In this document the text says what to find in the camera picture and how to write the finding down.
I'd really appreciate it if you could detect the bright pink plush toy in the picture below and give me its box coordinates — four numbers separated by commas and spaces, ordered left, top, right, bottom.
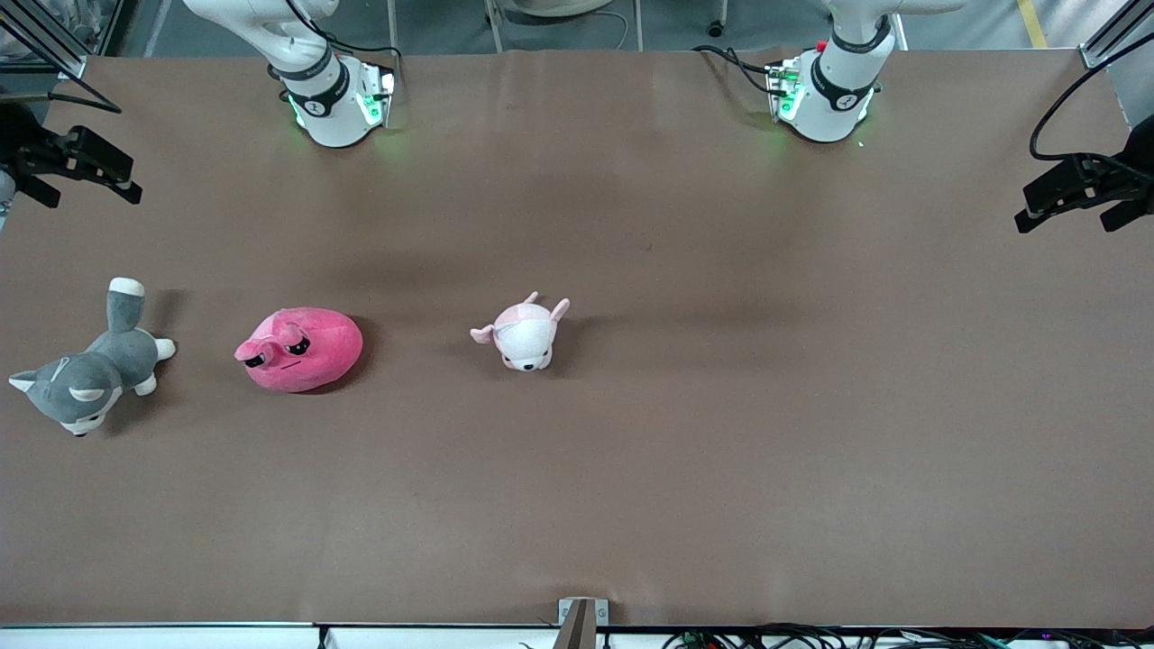
234, 306, 364, 394

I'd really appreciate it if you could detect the pale pink plush animal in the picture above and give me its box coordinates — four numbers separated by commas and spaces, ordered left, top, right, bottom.
470, 291, 572, 372

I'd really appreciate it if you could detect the white chair base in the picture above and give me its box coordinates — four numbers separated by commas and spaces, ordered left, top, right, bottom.
484, 0, 646, 52

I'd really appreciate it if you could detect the grey white plush husky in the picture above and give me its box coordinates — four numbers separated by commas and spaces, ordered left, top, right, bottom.
9, 277, 177, 438

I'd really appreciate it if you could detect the grey metal table bracket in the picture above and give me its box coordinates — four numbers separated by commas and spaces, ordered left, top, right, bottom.
552, 597, 610, 649

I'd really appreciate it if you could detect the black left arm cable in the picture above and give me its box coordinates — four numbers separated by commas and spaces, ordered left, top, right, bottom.
692, 43, 778, 97

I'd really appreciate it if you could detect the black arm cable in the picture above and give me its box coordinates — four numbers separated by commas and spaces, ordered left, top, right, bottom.
692, 43, 778, 97
284, 0, 404, 69

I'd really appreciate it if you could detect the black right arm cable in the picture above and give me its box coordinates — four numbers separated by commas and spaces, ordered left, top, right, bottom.
284, 0, 404, 69

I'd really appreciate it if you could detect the black cable bundle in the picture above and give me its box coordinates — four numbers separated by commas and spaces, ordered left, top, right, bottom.
663, 624, 1154, 649

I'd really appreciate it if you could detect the black camera cable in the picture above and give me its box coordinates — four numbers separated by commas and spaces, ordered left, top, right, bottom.
1030, 32, 1154, 163
0, 68, 123, 115

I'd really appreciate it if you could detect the white table edge rail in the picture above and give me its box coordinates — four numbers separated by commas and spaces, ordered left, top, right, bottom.
0, 622, 560, 649

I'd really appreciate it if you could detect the black side camera mount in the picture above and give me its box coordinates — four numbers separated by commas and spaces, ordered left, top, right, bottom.
1014, 113, 1154, 235
0, 99, 143, 210

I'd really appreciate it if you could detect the aluminium frame profile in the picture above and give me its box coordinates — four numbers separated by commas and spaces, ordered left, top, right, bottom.
1079, 0, 1154, 70
0, 0, 91, 82

